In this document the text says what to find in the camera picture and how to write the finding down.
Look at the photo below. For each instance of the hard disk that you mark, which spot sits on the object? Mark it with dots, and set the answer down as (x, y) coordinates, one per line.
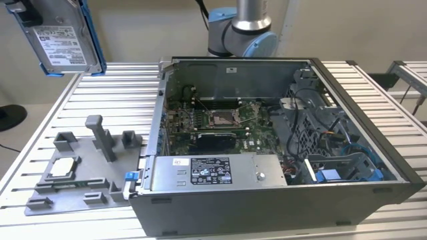
(63, 37)

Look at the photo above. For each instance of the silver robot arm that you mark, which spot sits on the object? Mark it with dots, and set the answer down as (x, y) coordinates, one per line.
(250, 22)

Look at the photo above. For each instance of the metal disk bay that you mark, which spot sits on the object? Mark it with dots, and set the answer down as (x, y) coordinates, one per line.
(334, 160)

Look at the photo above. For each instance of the blue disk bay latch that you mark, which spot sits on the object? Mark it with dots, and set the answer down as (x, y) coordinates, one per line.
(329, 176)

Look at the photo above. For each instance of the black round monitor stand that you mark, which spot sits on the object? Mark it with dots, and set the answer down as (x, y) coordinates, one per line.
(11, 117)

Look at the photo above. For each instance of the grey parts rack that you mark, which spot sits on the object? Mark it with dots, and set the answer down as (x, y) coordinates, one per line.
(83, 155)

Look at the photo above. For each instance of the silver CPU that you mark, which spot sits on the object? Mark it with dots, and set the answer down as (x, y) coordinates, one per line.
(62, 167)

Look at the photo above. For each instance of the locking lever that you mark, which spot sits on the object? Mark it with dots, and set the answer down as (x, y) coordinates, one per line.
(202, 105)

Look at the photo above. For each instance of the green RAM stick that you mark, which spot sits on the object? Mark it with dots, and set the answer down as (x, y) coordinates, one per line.
(78, 185)

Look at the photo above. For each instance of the CPU socket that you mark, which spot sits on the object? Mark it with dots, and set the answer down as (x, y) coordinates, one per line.
(222, 120)

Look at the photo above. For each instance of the blue case latch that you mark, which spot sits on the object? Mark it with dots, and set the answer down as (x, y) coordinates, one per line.
(130, 176)

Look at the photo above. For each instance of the black expansion slot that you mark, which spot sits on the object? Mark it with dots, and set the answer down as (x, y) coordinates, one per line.
(223, 129)

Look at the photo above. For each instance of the black graphics card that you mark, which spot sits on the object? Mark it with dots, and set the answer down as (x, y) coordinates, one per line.
(215, 142)

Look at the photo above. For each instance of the silver power supply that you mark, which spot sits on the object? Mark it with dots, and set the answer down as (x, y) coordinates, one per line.
(167, 175)

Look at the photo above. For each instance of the green motherboard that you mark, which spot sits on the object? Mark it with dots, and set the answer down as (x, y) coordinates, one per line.
(257, 135)

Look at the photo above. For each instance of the black PC case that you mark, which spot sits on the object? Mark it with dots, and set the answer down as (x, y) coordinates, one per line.
(234, 215)

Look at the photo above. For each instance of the aluminium side table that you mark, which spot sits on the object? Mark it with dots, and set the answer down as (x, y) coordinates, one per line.
(414, 70)

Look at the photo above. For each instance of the black table bracket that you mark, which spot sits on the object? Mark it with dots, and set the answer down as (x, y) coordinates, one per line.
(383, 80)

